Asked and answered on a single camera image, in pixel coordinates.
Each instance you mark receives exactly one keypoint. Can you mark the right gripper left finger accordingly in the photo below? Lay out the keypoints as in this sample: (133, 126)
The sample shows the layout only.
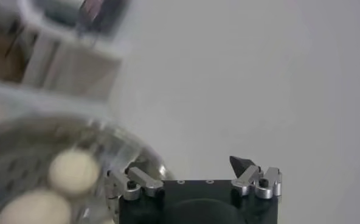
(143, 181)

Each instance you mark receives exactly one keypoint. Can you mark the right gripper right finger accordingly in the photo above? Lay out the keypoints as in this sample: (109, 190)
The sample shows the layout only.
(250, 179)

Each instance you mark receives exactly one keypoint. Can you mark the white steamed baozi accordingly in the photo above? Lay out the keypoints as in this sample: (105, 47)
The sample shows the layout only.
(34, 210)
(73, 172)

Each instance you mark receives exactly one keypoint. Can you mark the stainless steel steamer basket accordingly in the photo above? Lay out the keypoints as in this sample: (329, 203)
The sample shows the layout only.
(22, 164)

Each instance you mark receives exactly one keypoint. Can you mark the white side desk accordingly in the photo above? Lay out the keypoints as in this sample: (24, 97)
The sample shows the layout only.
(113, 48)

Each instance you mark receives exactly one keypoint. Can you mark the black laptop with dark screen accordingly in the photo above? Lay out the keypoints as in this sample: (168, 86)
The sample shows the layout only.
(107, 16)

